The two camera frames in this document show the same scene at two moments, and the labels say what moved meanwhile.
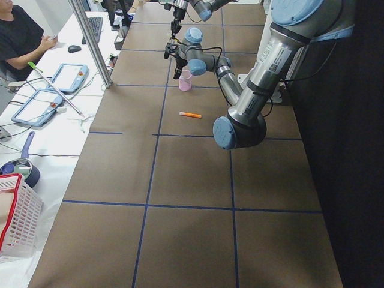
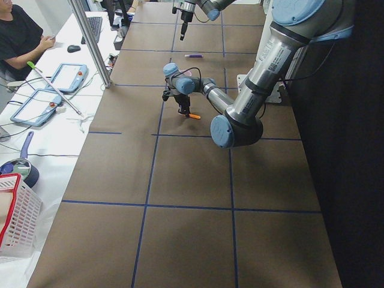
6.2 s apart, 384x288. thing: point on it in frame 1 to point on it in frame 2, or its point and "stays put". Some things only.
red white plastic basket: [21, 218] stays put
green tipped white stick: [32, 65] stays put
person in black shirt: [21, 42] stays put
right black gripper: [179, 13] to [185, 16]
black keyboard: [96, 23] stays put
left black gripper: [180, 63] to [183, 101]
